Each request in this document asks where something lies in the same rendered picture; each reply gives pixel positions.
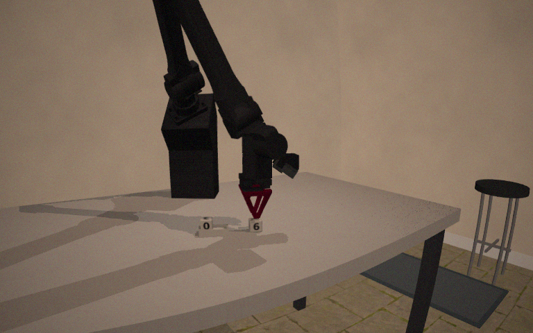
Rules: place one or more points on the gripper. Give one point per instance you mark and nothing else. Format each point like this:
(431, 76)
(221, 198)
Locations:
(249, 185)

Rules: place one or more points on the white calendar cube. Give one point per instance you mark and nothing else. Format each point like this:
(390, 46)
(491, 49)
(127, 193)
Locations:
(206, 222)
(255, 225)

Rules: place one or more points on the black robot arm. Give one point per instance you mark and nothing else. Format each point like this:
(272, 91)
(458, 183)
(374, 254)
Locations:
(241, 115)

